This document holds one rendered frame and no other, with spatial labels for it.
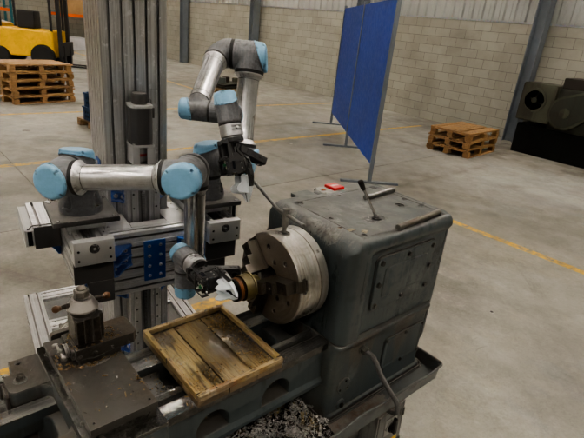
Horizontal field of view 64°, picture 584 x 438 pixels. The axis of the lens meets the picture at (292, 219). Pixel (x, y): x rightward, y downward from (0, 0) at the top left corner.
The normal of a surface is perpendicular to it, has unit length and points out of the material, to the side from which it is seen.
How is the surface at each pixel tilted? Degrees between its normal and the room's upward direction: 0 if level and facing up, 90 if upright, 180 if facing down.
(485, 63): 90
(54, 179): 91
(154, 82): 90
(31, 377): 0
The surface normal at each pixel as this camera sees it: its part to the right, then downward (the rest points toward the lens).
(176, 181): 0.08, 0.37
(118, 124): 0.54, 0.36
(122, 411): 0.10, -0.92
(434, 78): -0.75, 0.18
